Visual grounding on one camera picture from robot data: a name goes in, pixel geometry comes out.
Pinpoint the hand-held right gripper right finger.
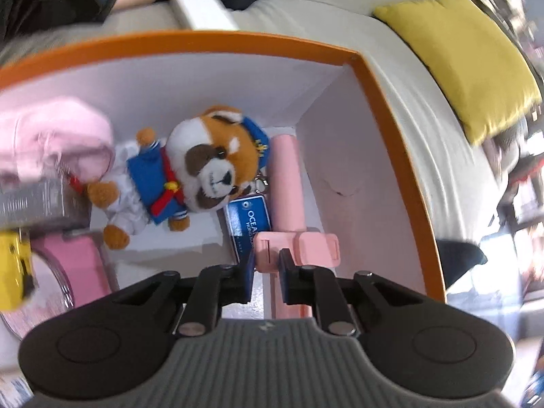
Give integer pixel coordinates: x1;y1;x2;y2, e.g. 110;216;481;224
278;250;426;336

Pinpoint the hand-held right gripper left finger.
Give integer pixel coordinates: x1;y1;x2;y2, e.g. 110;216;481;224
110;261;256;336

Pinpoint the red panda plush toy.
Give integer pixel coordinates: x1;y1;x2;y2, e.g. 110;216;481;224
87;107;273;265

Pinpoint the orange cardboard box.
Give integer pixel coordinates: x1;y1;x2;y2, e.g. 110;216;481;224
0;30;448;320

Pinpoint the round glitter compact mirror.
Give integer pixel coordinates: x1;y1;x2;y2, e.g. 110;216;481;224
0;246;75;341

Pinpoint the dark photo card box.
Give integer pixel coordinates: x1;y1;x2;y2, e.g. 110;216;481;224
0;177;92;228

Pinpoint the yellow tape measure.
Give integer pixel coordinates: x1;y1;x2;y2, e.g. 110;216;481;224
0;229;37;312

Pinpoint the long white box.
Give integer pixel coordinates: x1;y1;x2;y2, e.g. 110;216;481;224
167;0;239;32

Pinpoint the person's right black sock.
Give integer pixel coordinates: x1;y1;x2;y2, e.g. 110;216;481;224
438;240;489;290

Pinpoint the beige fabric sofa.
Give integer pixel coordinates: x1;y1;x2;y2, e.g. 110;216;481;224
0;0;530;307

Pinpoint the yellow cushion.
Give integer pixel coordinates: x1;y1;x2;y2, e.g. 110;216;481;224
373;0;544;146

